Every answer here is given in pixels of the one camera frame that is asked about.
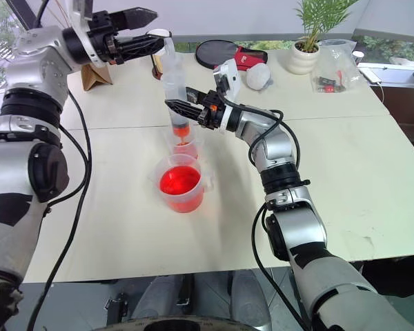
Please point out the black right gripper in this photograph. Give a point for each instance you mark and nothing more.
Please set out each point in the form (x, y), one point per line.
(212, 112)

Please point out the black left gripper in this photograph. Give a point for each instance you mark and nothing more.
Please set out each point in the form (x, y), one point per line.
(101, 38)

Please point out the large clear plastic syringe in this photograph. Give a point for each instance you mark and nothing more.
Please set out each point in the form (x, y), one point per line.
(174, 82)

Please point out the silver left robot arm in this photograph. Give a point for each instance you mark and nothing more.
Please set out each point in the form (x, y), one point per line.
(14, 165)

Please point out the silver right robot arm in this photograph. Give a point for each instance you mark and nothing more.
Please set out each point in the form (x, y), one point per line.
(296, 220)

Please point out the small clear measuring cup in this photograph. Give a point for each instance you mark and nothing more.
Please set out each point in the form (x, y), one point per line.
(189, 148)

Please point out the large clear measuring cup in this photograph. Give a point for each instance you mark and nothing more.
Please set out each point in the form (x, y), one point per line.
(179, 186)

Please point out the white paper cup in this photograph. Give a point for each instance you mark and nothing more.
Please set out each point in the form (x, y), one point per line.
(357, 58)

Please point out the black table tennis paddle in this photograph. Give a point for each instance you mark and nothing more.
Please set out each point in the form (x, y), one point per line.
(214, 51)

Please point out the brown wooden stand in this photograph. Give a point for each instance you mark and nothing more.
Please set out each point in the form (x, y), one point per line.
(96, 76)

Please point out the white crumpled ball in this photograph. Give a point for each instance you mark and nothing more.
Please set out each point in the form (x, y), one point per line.
(259, 76)

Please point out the red paddle case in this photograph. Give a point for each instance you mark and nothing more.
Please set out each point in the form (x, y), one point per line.
(252, 57)

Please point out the white ribbed plant pot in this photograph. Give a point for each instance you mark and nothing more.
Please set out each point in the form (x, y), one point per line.
(302, 60)

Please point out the clear plastic bag with parts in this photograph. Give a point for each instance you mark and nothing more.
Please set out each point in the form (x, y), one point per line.
(338, 69)

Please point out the green palm plant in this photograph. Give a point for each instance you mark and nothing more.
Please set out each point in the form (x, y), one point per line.
(319, 17)

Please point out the white smartphone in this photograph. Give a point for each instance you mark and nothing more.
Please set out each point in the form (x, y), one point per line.
(370, 75)

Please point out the grey rounded leg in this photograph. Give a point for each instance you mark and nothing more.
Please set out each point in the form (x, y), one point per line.
(162, 296)

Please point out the dark brown side table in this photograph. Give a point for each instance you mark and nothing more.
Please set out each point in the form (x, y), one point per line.
(405, 103)

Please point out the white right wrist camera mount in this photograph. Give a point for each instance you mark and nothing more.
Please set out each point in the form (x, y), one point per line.
(233, 79)

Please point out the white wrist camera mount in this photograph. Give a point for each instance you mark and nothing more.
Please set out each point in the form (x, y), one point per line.
(84, 41)
(233, 79)

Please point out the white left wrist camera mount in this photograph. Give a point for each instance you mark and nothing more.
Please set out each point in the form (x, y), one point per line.
(84, 41)

